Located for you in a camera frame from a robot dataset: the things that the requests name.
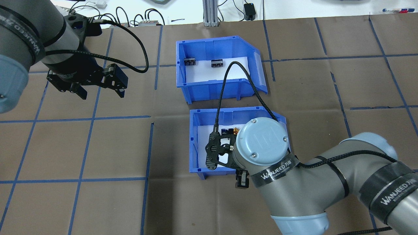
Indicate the blue plastic push-button bin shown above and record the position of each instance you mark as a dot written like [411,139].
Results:
[193,147]

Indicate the blue plastic battery bin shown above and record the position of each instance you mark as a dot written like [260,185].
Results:
[212,88]

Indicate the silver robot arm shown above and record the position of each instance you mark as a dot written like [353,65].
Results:
[294,202]
[19,39]

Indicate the small grey connector box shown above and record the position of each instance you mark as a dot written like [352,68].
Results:
[148,23]

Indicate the small black battery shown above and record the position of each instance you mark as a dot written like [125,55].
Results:
[217,63]
[189,61]

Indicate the small white plug device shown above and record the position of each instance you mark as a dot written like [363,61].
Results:
[101,4]

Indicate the grey rounded device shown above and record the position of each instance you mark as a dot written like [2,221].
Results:
[160,1]

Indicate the black power adapter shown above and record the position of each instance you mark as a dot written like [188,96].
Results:
[249,9]

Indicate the red and blue pens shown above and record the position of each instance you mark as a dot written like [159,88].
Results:
[396,10]

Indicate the wrist black camera bracket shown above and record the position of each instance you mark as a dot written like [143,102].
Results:
[81,26]
[215,151]

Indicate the black switch with orange button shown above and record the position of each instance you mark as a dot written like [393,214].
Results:
[230,131]

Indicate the aluminium profile post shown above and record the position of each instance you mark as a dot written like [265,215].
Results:
[210,13]

